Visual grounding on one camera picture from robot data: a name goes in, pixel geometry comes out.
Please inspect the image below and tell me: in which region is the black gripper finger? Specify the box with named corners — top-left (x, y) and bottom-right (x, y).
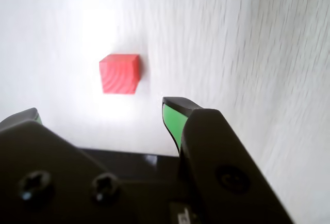
top-left (0, 107), bottom-right (132, 224)
top-left (162, 97), bottom-right (296, 224)

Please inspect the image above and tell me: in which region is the red wooden cube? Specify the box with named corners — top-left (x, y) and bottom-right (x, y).
top-left (98, 53), bottom-right (141, 95)

